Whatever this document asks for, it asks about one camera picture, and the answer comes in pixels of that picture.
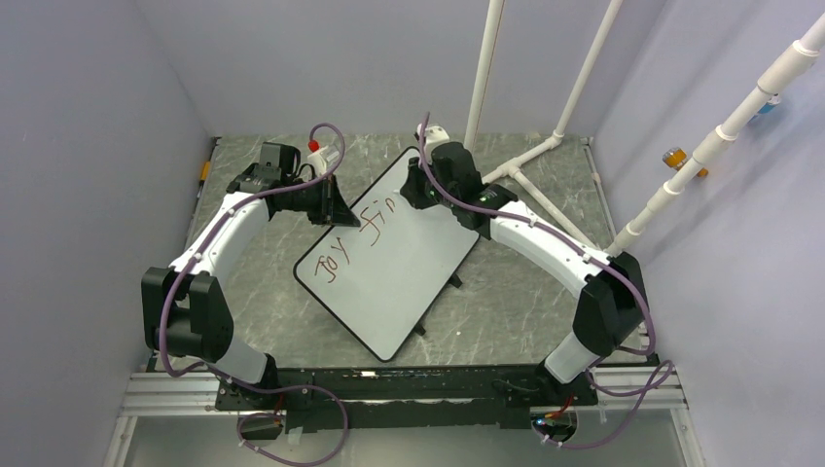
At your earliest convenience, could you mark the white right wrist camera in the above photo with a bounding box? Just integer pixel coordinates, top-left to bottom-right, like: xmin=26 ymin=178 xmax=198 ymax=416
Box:
xmin=414 ymin=124 xmax=451 ymax=159

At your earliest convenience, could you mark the white diagonal PVC pipe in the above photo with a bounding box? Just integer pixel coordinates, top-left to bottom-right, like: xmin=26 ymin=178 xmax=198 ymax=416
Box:
xmin=607 ymin=17 xmax=824 ymax=256

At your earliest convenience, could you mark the white framed whiteboard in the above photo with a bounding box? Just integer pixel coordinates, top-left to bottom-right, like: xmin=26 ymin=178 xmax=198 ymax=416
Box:
xmin=293 ymin=147 xmax=480 ymax=362

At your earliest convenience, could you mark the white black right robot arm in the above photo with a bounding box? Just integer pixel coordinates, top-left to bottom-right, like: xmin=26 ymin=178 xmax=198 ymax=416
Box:
xmin=400 ymin=129 xmax=650 ymax=404

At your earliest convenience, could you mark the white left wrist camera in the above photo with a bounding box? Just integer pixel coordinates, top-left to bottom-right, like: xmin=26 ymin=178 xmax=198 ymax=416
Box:
xmin=306 ymin=140 xmax=341 ymax=176

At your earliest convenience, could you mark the orange yellow wall fitting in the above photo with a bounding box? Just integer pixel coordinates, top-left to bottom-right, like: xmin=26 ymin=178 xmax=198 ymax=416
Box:
xmin=662 ymin=147 xmax=688 ymax=171

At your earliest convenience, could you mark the wire whiteboard stand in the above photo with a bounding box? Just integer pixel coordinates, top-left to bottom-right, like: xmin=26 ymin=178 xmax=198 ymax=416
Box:
xmin=411 ymin=272 xmax=463 ymax=337

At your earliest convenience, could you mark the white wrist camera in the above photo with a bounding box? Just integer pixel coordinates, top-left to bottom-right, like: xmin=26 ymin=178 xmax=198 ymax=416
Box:
xmin=414 ymin=124 xmax=451 ymax=159
xmin=306 ymin=140 xmax=341 ymax=176

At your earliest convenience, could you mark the white PVC pipe frame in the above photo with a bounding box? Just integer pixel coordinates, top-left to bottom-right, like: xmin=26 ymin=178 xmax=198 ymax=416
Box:
xmin=476 ymin=1 xmax=665 ymax=246

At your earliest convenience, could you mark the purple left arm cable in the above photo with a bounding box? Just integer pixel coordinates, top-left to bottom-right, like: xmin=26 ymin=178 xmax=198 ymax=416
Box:
xmin=158 ymin=122 xmax=349 ymax=396

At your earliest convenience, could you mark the orange black edge tool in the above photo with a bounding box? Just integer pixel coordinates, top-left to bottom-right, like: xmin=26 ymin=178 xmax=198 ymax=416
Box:
xmin=198 ymin=161 xmax=211 ymax=187

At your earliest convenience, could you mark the blue wall fitting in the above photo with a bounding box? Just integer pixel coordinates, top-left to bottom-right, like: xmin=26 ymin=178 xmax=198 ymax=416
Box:
xmin=757 ymin=93 xmax=781 ymax=115

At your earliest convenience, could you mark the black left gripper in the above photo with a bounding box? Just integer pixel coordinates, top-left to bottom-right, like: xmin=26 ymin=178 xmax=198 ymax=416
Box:
xmin=283 ymin=173 xmax=360 ymax=228

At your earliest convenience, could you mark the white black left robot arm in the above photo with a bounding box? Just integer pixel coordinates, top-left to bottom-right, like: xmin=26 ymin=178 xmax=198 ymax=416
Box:
xmin=141 ymin=141 xmax=360 ymax=409

